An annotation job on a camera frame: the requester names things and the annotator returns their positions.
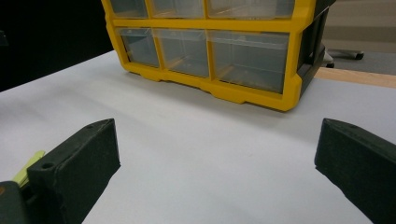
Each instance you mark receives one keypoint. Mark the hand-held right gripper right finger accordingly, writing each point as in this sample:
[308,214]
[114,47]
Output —
[358,161]

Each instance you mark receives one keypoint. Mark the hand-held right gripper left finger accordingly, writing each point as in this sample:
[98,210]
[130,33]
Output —
[77,161]

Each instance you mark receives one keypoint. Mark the office chair wheeled base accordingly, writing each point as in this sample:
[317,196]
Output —
[345,54]

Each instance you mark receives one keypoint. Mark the clear plastic drawer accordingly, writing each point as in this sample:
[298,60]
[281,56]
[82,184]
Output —
[129,7]
[249,62]
[140,46]
[249,8]
[185,53]
[177,7]

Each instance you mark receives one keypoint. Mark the yellow black drawer organizer cabinet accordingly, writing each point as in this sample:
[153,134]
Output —
[202,24]

